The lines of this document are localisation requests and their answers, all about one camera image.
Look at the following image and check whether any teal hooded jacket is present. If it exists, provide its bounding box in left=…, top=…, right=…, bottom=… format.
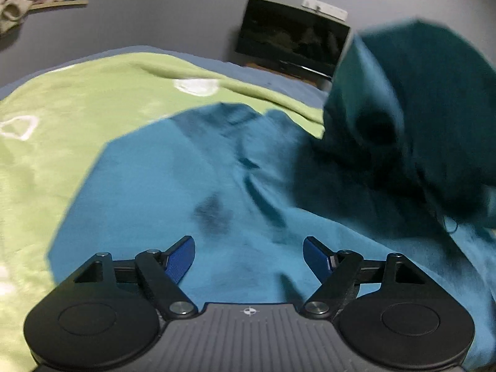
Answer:
left=49, top=20, right=495, bottom=369

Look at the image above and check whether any light green fleece blanket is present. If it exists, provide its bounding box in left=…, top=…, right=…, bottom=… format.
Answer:
left=1, top=53, right=323, bottom=371

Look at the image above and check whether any black flat monitor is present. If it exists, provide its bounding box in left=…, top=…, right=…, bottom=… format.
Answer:
left=235, top=0, right=351, bottom=79

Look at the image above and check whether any wooden window sill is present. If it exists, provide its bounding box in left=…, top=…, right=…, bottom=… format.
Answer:
left=29, top=0, right=89, bottom=11

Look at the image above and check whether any white wall socket strip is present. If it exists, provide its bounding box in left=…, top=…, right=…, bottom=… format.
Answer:
left=302, top=0, right=348, bottom=22

